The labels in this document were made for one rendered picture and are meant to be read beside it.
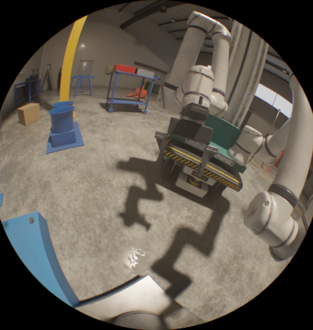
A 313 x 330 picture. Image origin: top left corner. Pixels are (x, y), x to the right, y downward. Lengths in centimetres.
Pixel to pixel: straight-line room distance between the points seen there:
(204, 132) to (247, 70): 91
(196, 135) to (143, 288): 59
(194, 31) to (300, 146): 71
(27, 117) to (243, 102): 286
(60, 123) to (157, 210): 116
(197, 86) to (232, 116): 74
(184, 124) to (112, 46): 1102
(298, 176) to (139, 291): 59
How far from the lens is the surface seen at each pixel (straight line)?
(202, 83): 38
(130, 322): 46
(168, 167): 91
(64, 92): 223
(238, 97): 108
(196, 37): 79
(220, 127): 98
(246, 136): 90
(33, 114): 252
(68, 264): 73
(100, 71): 1070
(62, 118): 126
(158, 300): 57
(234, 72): 112
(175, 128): 34
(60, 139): 134
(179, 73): 74
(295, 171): 30
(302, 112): 41
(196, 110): 29
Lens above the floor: 68
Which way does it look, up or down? 37 degrees down
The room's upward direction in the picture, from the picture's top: 19 degrees clockwise
